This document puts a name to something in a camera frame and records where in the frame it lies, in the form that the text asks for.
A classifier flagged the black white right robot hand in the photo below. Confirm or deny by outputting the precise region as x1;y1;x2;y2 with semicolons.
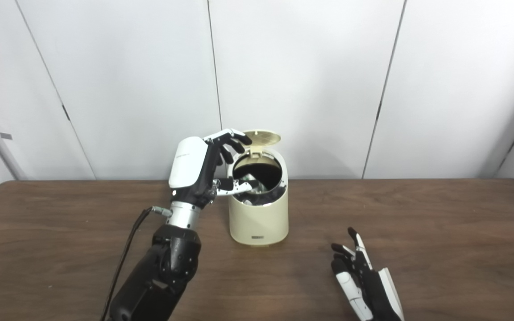
331;227;405;321

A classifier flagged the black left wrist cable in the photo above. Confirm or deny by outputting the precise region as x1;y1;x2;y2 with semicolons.
100;206;173;321

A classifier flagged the cream round bin lid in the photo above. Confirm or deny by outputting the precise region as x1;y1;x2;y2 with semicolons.
242;130;282;156

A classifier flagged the cream-colored bin body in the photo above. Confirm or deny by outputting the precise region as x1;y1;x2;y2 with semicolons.
227;149;290;247

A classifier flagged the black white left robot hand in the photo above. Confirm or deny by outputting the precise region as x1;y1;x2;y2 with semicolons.
168;129;253;209

